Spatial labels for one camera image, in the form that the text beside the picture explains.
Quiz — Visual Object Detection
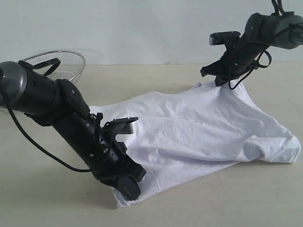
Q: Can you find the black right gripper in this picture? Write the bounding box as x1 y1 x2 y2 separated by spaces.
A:
200 40 259 87

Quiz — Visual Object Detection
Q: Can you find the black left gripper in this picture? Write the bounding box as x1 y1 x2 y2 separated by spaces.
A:
71 115 146 201

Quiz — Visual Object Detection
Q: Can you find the white printed t-shirt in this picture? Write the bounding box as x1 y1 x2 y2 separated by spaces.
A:
90 82 301 203

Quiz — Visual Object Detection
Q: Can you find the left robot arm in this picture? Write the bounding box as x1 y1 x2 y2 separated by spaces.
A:
0 61 146 201

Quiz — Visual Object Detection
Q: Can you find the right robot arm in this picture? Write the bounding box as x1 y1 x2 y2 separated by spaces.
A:
200 12 303 86

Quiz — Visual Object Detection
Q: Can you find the metal mesh basket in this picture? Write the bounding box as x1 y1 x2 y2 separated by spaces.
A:
23 50 86 84

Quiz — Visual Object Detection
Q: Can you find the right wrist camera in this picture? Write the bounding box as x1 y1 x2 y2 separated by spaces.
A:
209 31 241 45

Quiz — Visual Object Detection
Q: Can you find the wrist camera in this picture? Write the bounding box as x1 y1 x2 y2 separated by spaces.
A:
209 31 241 45
103 117 139 136

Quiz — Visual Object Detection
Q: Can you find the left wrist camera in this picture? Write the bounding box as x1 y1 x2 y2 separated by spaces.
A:
103 117 139 136

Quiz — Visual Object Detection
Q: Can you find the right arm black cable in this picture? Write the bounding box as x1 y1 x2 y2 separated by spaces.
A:
228 0 296 90

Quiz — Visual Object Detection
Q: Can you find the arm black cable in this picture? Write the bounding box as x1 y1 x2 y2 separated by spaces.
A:
228 0 296 90
0 87 92 173

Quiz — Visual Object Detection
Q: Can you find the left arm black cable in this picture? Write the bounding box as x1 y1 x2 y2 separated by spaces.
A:
0 87 92 173

